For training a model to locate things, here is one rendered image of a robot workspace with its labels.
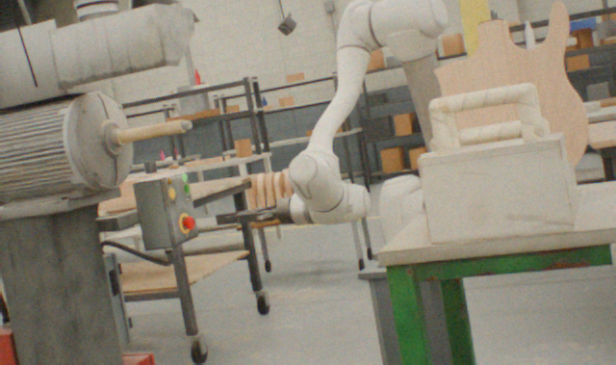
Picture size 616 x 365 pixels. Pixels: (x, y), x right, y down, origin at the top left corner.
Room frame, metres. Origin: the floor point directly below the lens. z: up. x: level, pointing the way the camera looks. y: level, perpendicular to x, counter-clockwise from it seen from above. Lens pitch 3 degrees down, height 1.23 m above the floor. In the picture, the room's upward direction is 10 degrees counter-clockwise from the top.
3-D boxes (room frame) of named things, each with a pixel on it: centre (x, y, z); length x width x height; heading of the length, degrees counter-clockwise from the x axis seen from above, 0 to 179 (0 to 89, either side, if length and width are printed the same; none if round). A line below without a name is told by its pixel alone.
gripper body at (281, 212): (2.13, 0.05, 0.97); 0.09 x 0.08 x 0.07; 68
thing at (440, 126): (1.52, -0.31, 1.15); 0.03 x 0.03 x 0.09
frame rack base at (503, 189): (1.53, -0.40, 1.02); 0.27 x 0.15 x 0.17; 68
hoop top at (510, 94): (1.49, -0.38, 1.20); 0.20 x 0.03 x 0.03; 67
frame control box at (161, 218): (2.25, 0.45, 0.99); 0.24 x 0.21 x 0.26; 69
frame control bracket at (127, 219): (2.20, 0.47, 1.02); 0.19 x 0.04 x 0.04; 159
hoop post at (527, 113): (1.45, -0.46, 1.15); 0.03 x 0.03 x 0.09
